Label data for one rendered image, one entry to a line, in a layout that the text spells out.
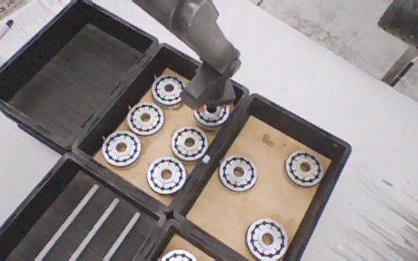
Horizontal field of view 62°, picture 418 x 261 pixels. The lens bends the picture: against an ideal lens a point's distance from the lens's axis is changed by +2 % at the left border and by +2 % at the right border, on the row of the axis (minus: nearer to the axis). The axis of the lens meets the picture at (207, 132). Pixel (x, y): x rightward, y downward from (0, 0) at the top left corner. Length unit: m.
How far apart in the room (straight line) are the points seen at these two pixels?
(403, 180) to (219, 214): 0.62
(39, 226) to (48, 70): 0.46
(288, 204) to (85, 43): 0.79
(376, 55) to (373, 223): 1.46
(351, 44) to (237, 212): 1.71
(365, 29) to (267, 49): 1.30
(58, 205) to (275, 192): 0.57
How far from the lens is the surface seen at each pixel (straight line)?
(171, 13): 0.35
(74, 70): 1.15
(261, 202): 0.95
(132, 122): 0.99
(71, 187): 0.99
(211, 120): 0.96
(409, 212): 1.25
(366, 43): 2.49
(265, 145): 1.00
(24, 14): 1.51
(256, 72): 1.27
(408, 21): 0.93
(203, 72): 0.76
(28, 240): 1.00
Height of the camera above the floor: 1.74
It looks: 66 degrees down
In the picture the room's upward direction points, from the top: 7 degrees clockwise
